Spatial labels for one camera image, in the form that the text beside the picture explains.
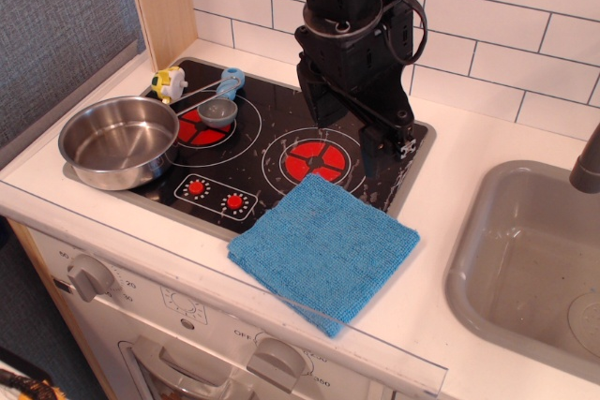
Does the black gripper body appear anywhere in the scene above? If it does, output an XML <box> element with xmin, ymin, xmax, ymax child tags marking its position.
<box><xmin>294</xmin><ymin>25</ymin><xmax>414</xmax><ymax>141</ymax></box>

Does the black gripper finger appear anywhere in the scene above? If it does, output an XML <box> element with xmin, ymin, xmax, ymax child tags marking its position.
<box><xmin>296</xmin><ymin>55</ymin><xmax>348</xmax><ymax>127</ymax></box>
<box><xmin>359</xmin><ymin>126</ymin><xmax>416</xmax><ymax>177</ymax></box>

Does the silver steel pot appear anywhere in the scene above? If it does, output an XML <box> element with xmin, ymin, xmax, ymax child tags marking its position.
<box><xmin>58</xmin><ymin>76</ymin><xmax>243</xmax><ymax>190</ymax></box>

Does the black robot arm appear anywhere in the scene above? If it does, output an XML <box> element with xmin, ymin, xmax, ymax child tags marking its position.
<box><xmin>294</xmin><ymin>0</ymin><xmax>427</xmax><ymax>177</ymax></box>

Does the black toy stove top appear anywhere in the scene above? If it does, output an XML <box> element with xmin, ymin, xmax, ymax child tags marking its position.
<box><xmin>112</xmin><ymin>58</ymin><xmax>435</xmax><ymax>239</ymax></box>

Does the blue folded cloth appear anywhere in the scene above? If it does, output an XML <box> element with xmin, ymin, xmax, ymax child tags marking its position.
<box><xmin>228</xmin><ymin>174</ymin><xmax>420</xmax><ymax>337</ymax></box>

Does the grey and blue ladle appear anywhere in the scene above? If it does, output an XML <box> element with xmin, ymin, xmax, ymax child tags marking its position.
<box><xmin>196</xmin><ymin>67</ymin><xmax>245</xmax><ymax>128</ymax></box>

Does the yellow white toy fish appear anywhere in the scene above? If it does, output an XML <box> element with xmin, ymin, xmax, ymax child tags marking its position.
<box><xmin>151</xmin><ymin>67</ymin><xmax>188</xmax><ymax>104</ymax></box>

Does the grey sink basin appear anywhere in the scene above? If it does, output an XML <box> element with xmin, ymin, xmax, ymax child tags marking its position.
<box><xmin>445</xmin><ymin>160</ymin><xmax>599</xmax><ymax>383</ymax></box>

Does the grey faucet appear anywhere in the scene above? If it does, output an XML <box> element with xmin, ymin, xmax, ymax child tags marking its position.
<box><xmin>569</xmin><ymin>126</ymin><xmax>600</xmax><ymax>194</ymax></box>

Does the grey oven knob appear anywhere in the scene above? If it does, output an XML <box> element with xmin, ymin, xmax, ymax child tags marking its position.
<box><xmin>247</xmin><ymin>338</ymin><xmax>307</xmax><ymax>393</ymax></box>

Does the grey timer knob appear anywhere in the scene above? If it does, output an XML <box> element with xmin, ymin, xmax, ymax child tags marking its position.
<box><xmin>67</xmin><ymin>255</ymin><xmax>115</xmax><ymax>303</ymax></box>

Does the wooden post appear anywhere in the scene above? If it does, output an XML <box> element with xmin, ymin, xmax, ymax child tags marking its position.
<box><xmin>135</xmin><ymin>0</ymin><xmax>198</xmax><ymax>70</ymax></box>

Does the oven door handle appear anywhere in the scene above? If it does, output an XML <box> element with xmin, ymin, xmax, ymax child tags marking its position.
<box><xmin>130</xmin><ymin>336</ymin><xmax>254</xmax><ymax>399</ymax></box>

